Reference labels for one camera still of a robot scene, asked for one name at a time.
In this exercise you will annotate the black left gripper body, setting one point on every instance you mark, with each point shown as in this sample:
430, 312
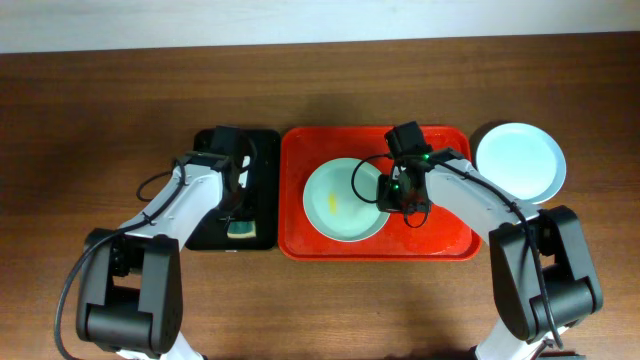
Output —
239, 206

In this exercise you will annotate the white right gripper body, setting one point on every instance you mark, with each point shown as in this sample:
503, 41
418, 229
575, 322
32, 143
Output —
393, 196

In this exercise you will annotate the green and yellow sponge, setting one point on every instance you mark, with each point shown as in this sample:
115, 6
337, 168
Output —
241, 230

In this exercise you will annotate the mint green plate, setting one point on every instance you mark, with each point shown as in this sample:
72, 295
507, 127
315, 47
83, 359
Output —
332, 207

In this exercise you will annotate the light blue plate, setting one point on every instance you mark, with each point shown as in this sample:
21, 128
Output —
522, 159

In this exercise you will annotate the white plate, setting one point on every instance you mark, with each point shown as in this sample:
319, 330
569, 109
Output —
555, 195

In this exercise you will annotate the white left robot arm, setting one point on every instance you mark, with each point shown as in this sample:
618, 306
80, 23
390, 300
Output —
130, 298

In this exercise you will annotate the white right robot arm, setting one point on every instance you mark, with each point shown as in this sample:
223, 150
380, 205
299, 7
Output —
543, 277

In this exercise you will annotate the black plastic tray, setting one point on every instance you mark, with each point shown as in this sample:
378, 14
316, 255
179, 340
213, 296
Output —
260, 204

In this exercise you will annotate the red plastic tray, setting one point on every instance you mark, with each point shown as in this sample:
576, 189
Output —
442, 236

